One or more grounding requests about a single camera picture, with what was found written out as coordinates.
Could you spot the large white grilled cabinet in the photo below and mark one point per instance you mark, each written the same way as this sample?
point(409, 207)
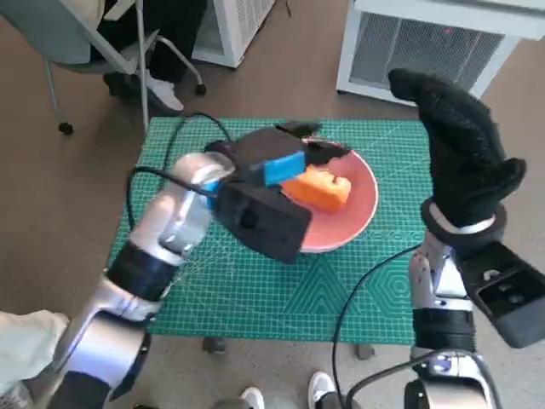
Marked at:
point(426, 47)

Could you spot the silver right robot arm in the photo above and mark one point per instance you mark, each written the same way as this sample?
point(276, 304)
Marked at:
point(443, 328)

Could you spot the small white grilled cabinet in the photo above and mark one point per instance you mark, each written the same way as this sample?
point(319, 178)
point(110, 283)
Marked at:
point(238, 25)

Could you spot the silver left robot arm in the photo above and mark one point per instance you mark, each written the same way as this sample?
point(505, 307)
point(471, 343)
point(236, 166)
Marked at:
point(179, 213)

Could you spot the pink bowl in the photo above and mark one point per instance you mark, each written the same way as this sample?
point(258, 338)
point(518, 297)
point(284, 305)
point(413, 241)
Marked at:
point(353, 204)

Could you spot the black knitted gloved right hand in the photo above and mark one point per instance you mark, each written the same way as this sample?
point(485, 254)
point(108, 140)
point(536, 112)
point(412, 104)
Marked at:
point(460, 162)

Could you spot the green cutting mat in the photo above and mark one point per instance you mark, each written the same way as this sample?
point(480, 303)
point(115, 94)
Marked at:
point(255, 298)

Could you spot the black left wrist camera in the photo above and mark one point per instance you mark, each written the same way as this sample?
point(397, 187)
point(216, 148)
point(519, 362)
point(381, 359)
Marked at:
point(264, 221)

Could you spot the grey office chair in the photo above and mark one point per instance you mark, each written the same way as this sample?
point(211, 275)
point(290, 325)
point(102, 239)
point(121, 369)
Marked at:
point(42, 25)

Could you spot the table leg caster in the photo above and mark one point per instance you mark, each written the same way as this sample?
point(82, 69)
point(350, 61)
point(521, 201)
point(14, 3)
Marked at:
point(215, 345)
point(365, 350)

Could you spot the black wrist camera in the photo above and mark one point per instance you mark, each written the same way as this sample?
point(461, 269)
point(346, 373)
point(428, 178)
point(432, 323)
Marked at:
point(506, 298)
point(264, 221)

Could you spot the orange toy bread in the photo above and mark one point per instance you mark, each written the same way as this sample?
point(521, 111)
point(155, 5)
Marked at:
point(319, 189)

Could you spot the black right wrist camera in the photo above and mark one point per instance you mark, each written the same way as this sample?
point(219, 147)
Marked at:
point(506, 298)

